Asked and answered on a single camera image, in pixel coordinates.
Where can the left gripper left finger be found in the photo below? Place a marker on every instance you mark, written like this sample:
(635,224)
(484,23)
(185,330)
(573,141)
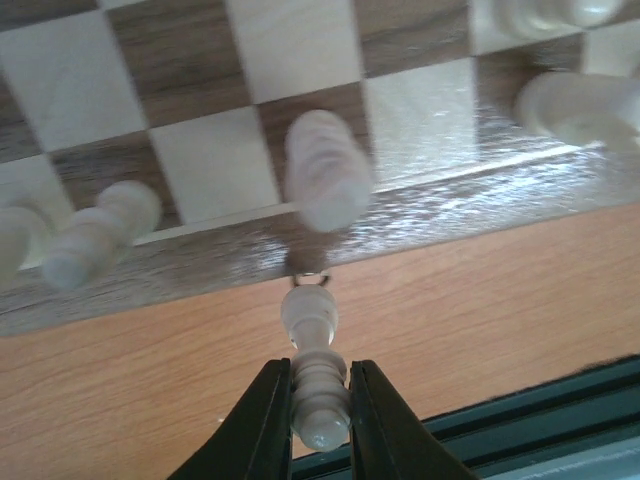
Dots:
(255,439)

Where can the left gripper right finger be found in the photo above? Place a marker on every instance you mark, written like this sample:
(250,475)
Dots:
(388,441)

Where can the white chess bishop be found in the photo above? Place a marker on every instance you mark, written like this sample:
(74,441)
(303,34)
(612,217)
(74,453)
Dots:
(321,404)

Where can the white chess pawn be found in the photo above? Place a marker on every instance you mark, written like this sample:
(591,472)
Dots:
(328,178)

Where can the white chess piece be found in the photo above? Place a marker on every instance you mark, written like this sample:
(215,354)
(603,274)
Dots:
(26,232)
(537,19)
(579,109)
(98,237)

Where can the wooden chess board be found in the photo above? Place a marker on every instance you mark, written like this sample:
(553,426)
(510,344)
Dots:
(156,150)

